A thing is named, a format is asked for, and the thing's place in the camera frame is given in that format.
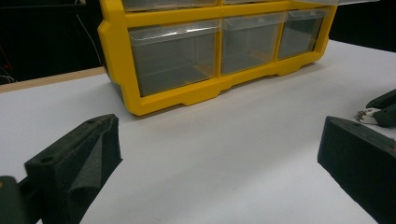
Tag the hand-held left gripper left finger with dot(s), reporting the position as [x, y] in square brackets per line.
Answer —
[71, 161]

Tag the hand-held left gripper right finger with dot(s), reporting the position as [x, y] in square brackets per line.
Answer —
[364, 161]

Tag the small white connector strip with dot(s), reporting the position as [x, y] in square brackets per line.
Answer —
[365, 116]

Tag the yellow black organizer cabinet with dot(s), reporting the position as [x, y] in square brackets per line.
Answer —
[120, 62]

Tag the set of transparent organizer bins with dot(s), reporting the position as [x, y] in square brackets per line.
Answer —
[174, 59]

